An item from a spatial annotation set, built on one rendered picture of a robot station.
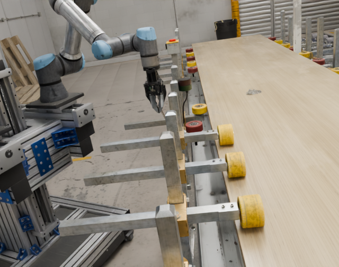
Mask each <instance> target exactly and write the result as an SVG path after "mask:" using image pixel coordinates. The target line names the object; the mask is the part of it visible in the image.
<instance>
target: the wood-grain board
mask: <svg viewBox="0 0 339 267"><path fill-rule="evenodd" d="M192 48H193V52H194V56H195V61H196V64H197V68H198V73H199V78H200V82H201V87H202V91H203V96H204V100H205V103H206V105H207V111H208V116H209V120H210V124H211V129H212V130H217V126H218V125H222V124H232V126H233V131H234V144H231V145H222V146H221V145H219V140H214V141H215V145H216V150H217V154H218V158H224V159H225V154H226V153H234V152H243V154H244V157H245V162H246V176H243V177H233V178H229V177H228V174H227V171H223V172H222V175H223V178H224V183H225V187H226V192H227V196H228V201H229V203H230V202H237V197H238V196H242V195H252V194H259V195H260V196H261V199H262V202H263V207H264V213H265V225H264V226H263V227H252V228H242V227H241V224H240V220H234V225H235V229H236V234H237V238H238V243H239V247H240V251H241V255H242V259H243V263H244V267H339V74H337V73H335V72H333V71H331V70H329V69H327V68H325V67H323V66H321V65H319V64H317V63H315V62H313V61H311V60H309V59H307V58H306V57H304V56H302V55H300V54H298V53H296V52H294V51H292V50H290V49H288V48H286V47H284V46H282V45H280V44H278V43H276V42H274V41H272V40H270V39H268V38H266V37H264V36H262V35H260V34H257V35H249V36H245V37H238V38H230V39H223V40H216V41H208V42H200V43H193V44H192ZM249 89H251V90H258V91H259V90H261V91H262V93H258V94H254V95H253V94H250V95H249V94H246V92H248V90H249ZM217 132H218V131H217ZM225 161H226V160H225Z"/></svg>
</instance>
